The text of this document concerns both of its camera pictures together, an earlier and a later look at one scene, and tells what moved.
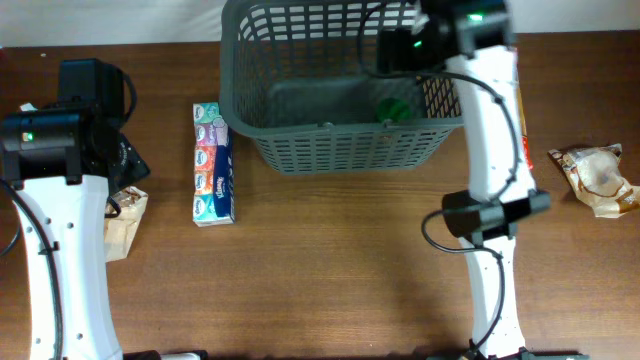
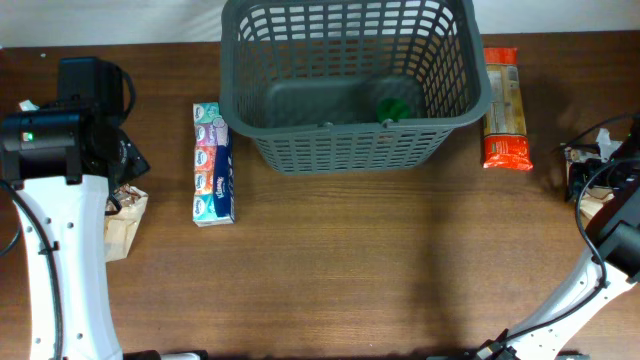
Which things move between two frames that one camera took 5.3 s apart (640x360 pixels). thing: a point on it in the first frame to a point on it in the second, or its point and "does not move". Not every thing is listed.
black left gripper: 140,169 does not move
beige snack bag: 119,231 does not move
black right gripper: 404,42 to 580,170
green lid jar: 395,110 does not move
